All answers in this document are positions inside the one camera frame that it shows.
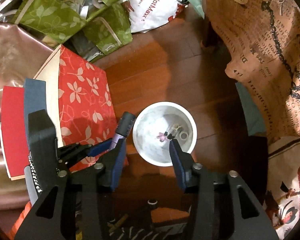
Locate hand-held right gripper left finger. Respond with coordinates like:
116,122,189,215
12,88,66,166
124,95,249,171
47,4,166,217
14,137,127,240

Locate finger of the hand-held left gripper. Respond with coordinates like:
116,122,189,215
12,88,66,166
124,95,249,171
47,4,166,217
57,140,113,172

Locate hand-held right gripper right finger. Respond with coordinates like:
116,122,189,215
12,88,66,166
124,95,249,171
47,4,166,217
168,139,279,240

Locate purple marker with black cap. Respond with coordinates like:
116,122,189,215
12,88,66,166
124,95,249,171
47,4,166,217
111,111,137,153

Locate white plastic cup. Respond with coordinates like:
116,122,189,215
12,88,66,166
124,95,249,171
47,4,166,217
132,101,198,167

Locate red hardcover book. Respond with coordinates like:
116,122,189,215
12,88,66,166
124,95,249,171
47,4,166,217
0,86,32,181

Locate blue hardcover book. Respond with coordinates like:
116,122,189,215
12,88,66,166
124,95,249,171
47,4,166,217
23,78,47,117

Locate red floral fabric box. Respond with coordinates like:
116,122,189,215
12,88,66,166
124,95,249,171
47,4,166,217
33,44,120,173

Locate person's striped clothing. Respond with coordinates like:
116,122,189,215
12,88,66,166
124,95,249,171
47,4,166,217
107,224,192,240

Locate pink satin cloth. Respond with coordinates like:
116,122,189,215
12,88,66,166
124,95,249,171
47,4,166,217
0,17,63,205

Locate teal storage box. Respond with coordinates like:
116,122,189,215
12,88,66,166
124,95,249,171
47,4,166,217
234,82,268,137

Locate printed newspaper-style tablecloth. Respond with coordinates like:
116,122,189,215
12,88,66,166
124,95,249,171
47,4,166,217
199,0,300,238

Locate white plastic shopping bag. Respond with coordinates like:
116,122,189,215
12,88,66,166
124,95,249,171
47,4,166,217
126,0,186,33

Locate pale teal container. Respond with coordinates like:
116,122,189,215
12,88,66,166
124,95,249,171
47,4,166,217
186,0,206,18

